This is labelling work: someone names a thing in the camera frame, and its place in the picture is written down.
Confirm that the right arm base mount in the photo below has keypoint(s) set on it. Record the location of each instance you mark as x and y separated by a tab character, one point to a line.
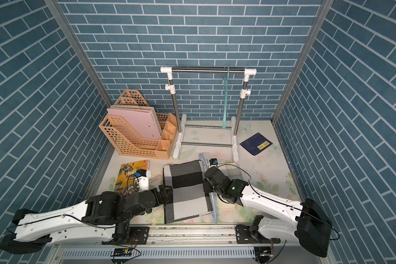
250	234

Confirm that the dark blue book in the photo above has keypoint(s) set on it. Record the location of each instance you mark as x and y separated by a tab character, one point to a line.
256	144

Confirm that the white steel clothes rack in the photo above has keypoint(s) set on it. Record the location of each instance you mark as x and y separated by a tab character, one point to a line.
182	119

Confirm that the small green circuit board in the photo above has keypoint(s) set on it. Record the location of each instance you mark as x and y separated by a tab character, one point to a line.
122	252

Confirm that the pink file folder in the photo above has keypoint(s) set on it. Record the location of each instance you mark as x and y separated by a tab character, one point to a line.
145	123

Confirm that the green clothes hanger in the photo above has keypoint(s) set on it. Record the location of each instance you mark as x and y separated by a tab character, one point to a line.
225	103

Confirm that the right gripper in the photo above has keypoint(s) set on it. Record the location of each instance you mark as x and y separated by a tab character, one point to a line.
206	186

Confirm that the beige file folder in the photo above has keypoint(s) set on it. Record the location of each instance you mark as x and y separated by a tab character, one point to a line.
133	107

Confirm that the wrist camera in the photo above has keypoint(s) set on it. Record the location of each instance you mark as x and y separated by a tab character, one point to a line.
213	162
142	176

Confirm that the black white checkered scarf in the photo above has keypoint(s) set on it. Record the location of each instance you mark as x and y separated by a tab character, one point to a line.
188	198

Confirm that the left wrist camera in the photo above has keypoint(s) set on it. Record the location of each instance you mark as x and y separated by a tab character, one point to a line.
142	176

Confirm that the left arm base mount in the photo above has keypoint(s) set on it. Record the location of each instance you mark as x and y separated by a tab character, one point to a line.
135	236

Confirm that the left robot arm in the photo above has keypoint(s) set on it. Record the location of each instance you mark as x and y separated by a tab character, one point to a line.
104	218

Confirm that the light blue clothes hanger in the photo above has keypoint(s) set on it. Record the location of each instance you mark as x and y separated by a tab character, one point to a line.
212	194

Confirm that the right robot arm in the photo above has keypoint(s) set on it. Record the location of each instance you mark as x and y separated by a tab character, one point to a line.
305	221

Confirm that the pale plaid scarf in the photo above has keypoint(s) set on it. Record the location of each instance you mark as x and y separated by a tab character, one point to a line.
231	171

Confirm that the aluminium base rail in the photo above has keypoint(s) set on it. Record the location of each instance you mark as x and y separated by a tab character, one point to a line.
164	235

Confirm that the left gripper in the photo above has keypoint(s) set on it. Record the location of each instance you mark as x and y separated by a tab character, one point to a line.
165	199

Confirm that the orange comic book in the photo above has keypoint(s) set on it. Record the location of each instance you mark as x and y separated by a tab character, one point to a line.
126	182

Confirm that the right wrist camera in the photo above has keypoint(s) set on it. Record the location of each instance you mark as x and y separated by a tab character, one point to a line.
213	162

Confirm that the orange plastic file organizer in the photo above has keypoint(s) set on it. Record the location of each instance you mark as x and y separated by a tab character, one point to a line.
128	142

